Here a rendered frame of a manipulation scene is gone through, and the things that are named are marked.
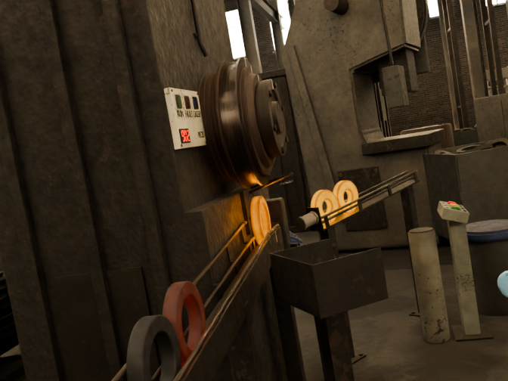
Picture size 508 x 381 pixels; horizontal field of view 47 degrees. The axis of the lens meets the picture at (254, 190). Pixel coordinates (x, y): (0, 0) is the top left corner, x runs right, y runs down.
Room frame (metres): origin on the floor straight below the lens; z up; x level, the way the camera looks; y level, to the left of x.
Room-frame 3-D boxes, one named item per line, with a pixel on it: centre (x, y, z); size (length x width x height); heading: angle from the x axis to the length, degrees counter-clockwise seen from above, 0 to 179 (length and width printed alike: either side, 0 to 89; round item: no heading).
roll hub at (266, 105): (2.13, -0.11, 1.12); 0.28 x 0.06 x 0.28; 167
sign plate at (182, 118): (1.84, 0.17, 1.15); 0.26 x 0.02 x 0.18; 167
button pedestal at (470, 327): (2.64, -0.89, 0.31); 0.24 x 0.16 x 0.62; 167
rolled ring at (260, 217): (2.15, -0.01, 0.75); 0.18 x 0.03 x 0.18; 167
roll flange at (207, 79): (2.17, 0.06, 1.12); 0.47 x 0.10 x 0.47; 167
